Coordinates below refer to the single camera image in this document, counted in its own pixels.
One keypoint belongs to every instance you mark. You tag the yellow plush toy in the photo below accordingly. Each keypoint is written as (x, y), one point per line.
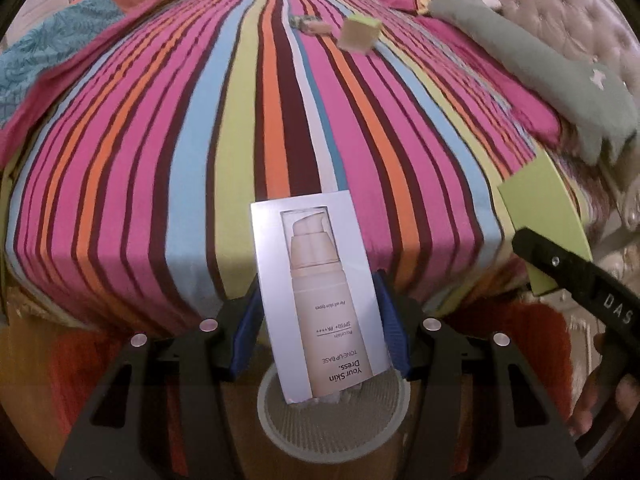
(425, 4)

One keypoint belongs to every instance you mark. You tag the cream tufted headboard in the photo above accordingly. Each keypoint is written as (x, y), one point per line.
(565, 5)

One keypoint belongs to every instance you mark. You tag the white cushion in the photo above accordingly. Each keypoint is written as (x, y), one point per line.
(487, 1)

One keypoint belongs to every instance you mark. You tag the teal and orange quilt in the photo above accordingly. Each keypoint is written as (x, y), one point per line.
(60, 50)

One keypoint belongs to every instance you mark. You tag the white wastebasket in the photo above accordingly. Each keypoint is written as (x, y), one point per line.
(330, 425)

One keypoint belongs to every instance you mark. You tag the green long pillow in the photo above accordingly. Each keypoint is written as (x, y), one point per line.
(530, 55)

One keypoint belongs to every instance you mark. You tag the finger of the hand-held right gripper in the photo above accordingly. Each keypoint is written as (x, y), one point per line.
(550, 262)

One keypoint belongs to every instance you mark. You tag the pale green cardboard box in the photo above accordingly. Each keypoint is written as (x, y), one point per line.
(357, 35)

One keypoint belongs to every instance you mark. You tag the white cosmetics box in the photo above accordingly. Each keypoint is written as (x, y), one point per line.
(320, 300)

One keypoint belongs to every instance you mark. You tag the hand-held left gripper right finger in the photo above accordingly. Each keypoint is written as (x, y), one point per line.
(395, 330)

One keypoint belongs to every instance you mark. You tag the cream carved bed frame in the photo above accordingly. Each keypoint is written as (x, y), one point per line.
(620, 240)

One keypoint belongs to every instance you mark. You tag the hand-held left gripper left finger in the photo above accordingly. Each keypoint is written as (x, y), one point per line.
(245, 330)

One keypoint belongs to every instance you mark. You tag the person's right hand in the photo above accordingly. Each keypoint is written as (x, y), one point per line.
(582, 417)

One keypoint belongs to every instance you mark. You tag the bright green cardboard box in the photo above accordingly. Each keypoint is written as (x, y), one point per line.
(545, 200)

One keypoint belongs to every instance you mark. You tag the striped bed sheet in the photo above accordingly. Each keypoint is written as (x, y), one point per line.
(200, 160)

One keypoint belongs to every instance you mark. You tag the red shaggy rug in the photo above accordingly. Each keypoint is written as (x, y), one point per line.
(525, 340)

